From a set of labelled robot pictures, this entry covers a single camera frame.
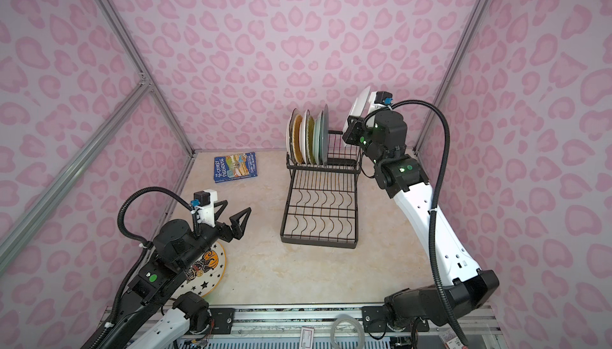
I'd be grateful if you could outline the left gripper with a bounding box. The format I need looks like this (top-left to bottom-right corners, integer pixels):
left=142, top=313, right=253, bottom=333
left=179, top=198, right=251, bottom=272

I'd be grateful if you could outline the white plate orange sunburst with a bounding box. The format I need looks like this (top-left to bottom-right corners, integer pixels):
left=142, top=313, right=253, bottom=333
left=347, top=86, right=371, bottom=117

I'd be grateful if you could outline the grey blue plate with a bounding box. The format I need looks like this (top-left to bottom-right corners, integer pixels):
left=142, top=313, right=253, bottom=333
left=320, top=105, right=329, bottom=166

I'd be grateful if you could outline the yellow green woven plate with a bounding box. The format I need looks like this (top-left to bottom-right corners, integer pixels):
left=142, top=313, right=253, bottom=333
left=306, top=115, right=315, bottom=164

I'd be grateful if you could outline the white plate green rim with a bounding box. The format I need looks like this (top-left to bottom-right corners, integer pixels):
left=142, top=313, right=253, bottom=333
left=300, top=110, right=309, bottom=164

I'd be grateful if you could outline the orange woven bamboo plate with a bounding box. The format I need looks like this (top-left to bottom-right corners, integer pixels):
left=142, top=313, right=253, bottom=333
left=291, top=113, right=304, bottom=164

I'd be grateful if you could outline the star pattern cartoon plate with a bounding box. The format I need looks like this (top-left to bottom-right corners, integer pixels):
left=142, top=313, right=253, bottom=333
left=171, top=242, right=226, bottom=300

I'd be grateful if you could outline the cream floral plate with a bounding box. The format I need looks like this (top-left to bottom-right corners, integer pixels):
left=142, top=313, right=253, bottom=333
left=285, top=108, right=296, bottom=164

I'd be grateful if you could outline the mint green flower plate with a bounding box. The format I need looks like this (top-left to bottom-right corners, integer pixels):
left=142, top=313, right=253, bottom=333
left=313, top=112, right=323, bottom=165

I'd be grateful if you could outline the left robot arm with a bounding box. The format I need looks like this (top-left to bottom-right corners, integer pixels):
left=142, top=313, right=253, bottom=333
left=84, top=191, right=252, bottom=348

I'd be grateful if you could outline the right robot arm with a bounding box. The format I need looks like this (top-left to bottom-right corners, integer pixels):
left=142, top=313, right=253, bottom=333
left=343, top=108, right=500, bottom=343

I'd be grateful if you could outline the blue treehouse book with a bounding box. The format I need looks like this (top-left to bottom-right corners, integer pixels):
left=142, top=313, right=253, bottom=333
left=214, top=152, right=258, bottom=183

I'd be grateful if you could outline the black wire dish rack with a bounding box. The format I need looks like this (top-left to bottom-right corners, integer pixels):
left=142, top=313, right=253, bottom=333
left=280, top=131, right=361, bottom=249

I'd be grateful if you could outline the white cable coil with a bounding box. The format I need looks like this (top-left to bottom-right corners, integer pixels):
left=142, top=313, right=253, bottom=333
left=331, top=315, right=367, bottom=349

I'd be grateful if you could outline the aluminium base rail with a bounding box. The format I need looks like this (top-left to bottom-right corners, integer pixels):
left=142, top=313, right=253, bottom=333
left=88, top=303, right=508, bottom=349

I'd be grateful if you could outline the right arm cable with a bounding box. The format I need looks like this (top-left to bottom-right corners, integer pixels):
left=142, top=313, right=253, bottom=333
left=362, top=99, right=472, bottom=347

